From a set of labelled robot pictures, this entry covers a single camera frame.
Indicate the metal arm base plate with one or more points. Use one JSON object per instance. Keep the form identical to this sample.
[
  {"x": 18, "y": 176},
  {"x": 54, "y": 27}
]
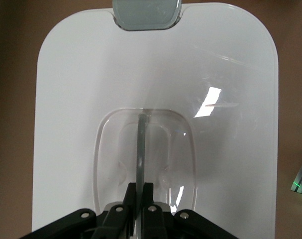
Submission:
[{"x": 300, "y": 183}]

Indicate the grey lid latch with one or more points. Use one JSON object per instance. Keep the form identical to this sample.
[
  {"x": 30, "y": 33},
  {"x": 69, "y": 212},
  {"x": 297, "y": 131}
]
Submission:
[{"x": 145, "y": 15}]

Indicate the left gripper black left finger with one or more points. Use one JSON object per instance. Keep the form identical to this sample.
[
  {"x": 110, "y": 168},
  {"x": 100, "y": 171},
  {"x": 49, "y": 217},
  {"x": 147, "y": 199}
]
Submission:
[{"x": 111, "y": 224}]

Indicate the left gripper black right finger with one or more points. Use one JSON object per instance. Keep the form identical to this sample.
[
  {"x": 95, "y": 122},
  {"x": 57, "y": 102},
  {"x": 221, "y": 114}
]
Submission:
[{"x": 160, "y": 224}]

